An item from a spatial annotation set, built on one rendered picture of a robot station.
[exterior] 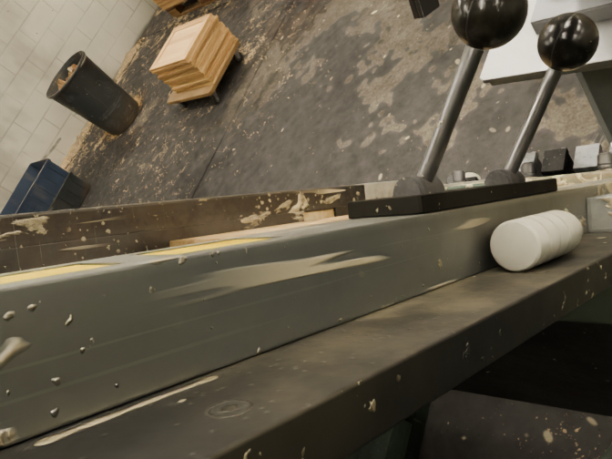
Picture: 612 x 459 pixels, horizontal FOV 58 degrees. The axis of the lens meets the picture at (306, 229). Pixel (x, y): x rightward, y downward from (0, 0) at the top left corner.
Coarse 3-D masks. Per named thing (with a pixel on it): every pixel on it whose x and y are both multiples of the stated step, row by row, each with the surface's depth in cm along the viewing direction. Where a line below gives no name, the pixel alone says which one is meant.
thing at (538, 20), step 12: (540, 0) 134; (552, 0) 131; (564, 0) 129; (576, 0) 126; (588, 0) 124; (600, 0) 122; (540, 12) 132; (552, 12) 129; (564, 12) 127; (576, 12) 125; (588, 12) 124; (600, 12) 123; (540, 24) 132
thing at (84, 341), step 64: (576, 192) 46; (128, 256) 20; (192, 256) 18; (256, 256) 20; (320, 256) 23; (384, 256) 26; (448, 256) 30; (0, 320) 14; (64, 320) 15; (128, 320) 16; (192, 320) 18; (256, 320) 20; (320, 320) 22; (0, 384) 14; (64, 384) 15; (128, 384) 16; (0, 448) 14
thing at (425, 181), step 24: (456, 0) 28; (480, 0) 27; (504, 0) 27; (456, 24) 29; (480, 24) 28; (504, 24) 27; (480, 48) 29; (456, 72) 30; (456, 96) 30; (456, 120) 31; (432, 144) 31; (432, 168) 32; (408, 192) 32; (432, 192) 32
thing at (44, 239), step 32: (288, 192) 90; (320, 192) 96; (352, 192) 103; (384, 192) 110; (0, 224) 59; (32, 224) 61; (64, 224) 64; (96, 224) 67; (128, 224) 70; (160, 224) 73; (192, 224) 77; (224, 224) 81; (256, 224) 85; (0, 256) 59; (32, 256) 61; (64, 256) 64; (96, 256) 66
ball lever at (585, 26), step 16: (560, 16) 37; (576, 16) 36; (544, 32) 37; (560, 32) 36; (576, 32) 36; (592, 32) 36; (544, 48) 37; (560, 48) 36; (576, 48) 36; (592, 48) 36; (560, 64) 37; (576, 64) 37; (544, 80) 38; (544, 96) 39; (528, 112) 40; (544, 112) 39; (528, 128) 39; (528, 144) 40; (512, 160) 40; (496, 176) 41; (512, 176) 40
